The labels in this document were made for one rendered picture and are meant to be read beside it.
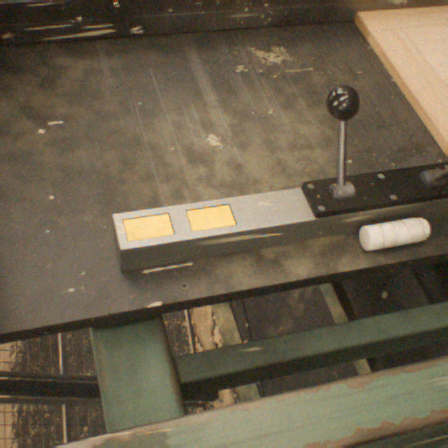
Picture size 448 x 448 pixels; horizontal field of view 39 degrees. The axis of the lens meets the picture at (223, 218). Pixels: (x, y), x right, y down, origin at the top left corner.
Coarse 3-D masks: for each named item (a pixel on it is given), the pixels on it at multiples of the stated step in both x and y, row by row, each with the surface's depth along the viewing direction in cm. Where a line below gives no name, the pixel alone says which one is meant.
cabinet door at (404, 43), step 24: (360, 24) 104; (384, 24) 103; (408, 24) 104; (432, 24) 105; (384, 48) 99; (408, 48) 99; (432, 48) 101; (408, 72) 95; (432, 72) 96; (408, 96) 94; (432, 96) 92; (432, 120) 89
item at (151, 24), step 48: (0, 0) 87; (48, 0) 88; (96, 0) 90; (144, 0) 92; (192, 0) 95; (240, 0) 97; (288, 0) 99; (336, 0) 102; (384, 0) 105; (432, 0) 107
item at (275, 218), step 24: (288, 192) 74; (120, 216) 69; (144, 216) 69; (240, 216) 71; (264, 216) 71; (288, 216) 71; (312, 216) 72; (336, 216) 72; (360, 216) 74; (384, 216) 75; (408, 216) 77; (432, 216) 78; (120, 240) 67; (144, 240) 67; (168, 240) 67; (192, 240) 68; (216, 240) 69; (240, 240) 71; (264, 240) 72; (288, 240) 73; (120, 264) 68; (144, 264) 69
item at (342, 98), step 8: (336, 88) 69; (344, 88) 68; (352, 88) 68; (328, 96) 69; (336, 96) 68; (344, 96) 68; (352, 96) 68; (328, 104) 69; (336, 104) 68; (344, 104) 68; (352, 104) 68; (360, 104) 69; (336, 112) 69; (344, 112) 68; (352, 112) 68; (344, 120) 70; (344, 128) 70; (344, 136) 70; (344, 144) 71; (344, 152) 71; (344, 160) 72; (344, 168) 72; (344, 176) 72; (336, 184) 73; (344, 184) 73; (336, 192) 72; (344, 192) 72; (352, 192) 73; (336, 200) 72
